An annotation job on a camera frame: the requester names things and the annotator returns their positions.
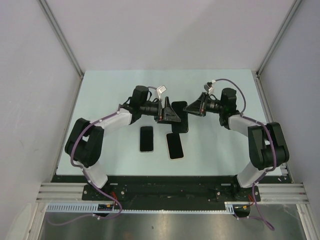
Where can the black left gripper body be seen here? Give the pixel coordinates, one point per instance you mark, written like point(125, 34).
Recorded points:
point(151, 109)

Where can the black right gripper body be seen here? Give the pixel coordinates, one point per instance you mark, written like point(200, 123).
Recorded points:
point(213, 105)

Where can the teal blue phone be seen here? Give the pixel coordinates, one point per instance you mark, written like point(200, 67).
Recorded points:
point(182, 126)

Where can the black phone screen up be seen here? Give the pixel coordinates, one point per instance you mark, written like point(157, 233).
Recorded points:
point(146, 138)

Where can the black phone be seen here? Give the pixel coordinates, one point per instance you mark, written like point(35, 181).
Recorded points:
point(174, 146)

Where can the clear magsafe phone case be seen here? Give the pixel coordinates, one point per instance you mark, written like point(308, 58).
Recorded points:
point(146, 151)

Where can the beige phone case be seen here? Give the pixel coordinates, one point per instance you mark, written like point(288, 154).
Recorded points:
point(175, 159)

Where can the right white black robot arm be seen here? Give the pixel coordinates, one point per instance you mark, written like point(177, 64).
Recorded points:
point(232, 119)

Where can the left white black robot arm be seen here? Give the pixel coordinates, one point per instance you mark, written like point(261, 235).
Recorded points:
point(84, 144)

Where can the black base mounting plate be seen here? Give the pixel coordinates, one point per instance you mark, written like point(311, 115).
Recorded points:
point(170, 192)

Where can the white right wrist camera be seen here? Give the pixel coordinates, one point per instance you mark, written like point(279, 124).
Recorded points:
point(209, 87)

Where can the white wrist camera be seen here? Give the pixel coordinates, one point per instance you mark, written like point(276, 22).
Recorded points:
point(160, 90)
point(209, 87)

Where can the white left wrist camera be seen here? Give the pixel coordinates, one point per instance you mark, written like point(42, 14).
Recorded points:
point(160, 90)

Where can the aluminium frame rail front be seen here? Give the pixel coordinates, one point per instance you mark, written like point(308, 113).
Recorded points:
point(282, 193)

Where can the aluminium frame rail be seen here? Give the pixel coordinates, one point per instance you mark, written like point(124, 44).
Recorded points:
point(282, 193)
point(60, 192)

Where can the white slotted cable duct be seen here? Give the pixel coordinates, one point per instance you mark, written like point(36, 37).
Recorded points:
point(107, 208)

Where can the aluminium frame rail left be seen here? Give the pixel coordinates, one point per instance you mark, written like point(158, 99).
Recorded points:
point(60, 192)

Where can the right aluminium corner post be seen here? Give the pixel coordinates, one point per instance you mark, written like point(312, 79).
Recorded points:
point(279, 35)

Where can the aluminium corner post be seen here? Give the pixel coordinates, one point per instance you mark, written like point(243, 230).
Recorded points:
point(279, 35)
point(54, 24)

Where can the left aluminium corner post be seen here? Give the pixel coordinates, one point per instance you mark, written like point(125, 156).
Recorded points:
point(54, 24)

